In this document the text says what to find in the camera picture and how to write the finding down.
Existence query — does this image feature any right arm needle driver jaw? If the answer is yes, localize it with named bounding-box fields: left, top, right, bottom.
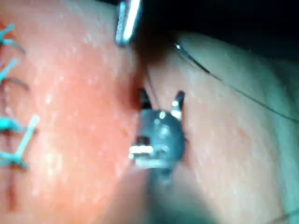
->
left=171, top=90, right=185, bottom=121
left=139, top=88, right=152, bottom=112

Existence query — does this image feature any left arm needle driver jaw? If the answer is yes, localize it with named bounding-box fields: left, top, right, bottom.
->
left=123, top=0, right=142, bottom=46
left=114, top=0, right=128, bottom=48

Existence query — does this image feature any right arm needle driver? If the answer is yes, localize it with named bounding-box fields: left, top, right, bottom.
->
left=129, top=107, right=187, bottom=175

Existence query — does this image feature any black thread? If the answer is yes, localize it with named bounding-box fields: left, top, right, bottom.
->
left=144, top=67, right=299, bottom=122

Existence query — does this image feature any curved steel needle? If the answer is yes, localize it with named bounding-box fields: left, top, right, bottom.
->
left=174, top=42, right=211, bottom=73

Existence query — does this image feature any tissue pad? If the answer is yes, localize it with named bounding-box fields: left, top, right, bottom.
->
left=0, top=0, right=299, bottom=224

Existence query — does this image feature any blue stitching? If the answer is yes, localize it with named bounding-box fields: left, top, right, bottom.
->
left=0, top=22, right=41, bottom=169

